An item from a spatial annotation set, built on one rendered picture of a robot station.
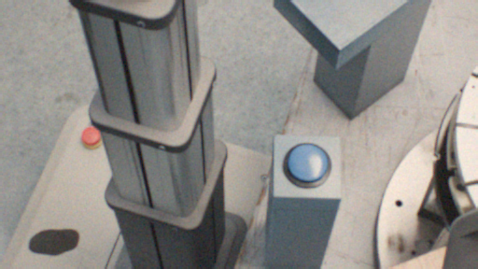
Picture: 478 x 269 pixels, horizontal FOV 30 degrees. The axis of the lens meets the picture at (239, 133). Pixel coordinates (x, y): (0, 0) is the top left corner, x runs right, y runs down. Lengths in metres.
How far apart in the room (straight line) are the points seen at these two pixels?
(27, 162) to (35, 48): 0.30
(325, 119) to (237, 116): 0.88
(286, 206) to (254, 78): 1.23
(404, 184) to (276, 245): 0.22
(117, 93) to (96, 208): 0.75
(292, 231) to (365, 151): 0.25
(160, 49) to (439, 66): 0.52
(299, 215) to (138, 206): 0.40
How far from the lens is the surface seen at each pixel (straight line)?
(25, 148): 2.13
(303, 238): 1.04
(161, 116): 1.04
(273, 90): 2.15
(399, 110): 1.27
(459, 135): 0.91
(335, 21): 1.03
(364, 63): 1.11
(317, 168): 0.92
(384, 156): 1.23
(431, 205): 1.15
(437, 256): 0.89
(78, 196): 1.78
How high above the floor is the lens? 1.89
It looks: 64 degrees down
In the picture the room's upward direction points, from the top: 1 degrees clockwise
